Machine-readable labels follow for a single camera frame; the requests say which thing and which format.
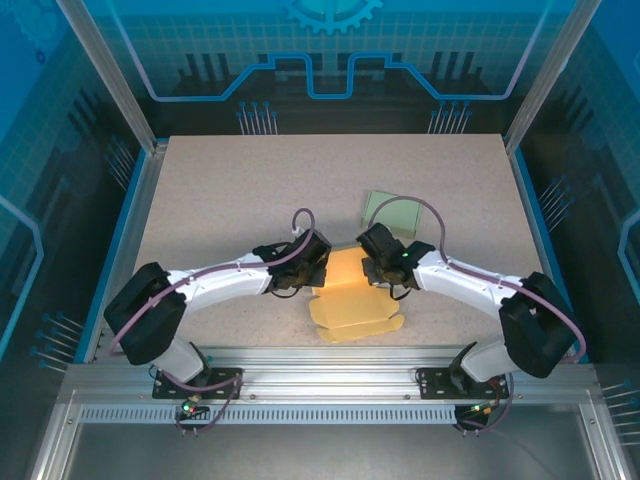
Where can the light green paper box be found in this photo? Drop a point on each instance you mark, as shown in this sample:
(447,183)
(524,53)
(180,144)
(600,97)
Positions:
(400,220)

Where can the yellow paper box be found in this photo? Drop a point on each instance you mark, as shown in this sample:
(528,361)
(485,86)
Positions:
(345,310)

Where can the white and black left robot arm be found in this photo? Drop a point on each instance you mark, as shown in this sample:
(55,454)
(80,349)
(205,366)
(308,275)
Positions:
(220,282)

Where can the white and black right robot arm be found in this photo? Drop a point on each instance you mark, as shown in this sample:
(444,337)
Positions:
(460,280)

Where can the blue table edge strip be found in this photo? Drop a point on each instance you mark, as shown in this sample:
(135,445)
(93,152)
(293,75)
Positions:
(116,255)

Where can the small LED connector board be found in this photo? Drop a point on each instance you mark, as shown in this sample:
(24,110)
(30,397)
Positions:
(482,408)
(190,407)

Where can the aluminium frame rail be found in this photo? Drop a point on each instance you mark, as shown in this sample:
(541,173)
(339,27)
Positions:
(325,372)

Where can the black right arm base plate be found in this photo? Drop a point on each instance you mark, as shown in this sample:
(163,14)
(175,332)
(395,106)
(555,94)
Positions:
(430,382)

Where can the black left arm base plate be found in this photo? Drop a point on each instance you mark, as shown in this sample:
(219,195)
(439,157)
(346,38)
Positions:
(225,385)

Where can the aluminium side rail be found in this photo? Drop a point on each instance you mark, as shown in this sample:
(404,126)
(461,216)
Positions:
(133,255)

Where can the aluminium frame post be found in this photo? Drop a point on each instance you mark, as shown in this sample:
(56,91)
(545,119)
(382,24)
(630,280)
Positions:
(115,80)
(550,75)

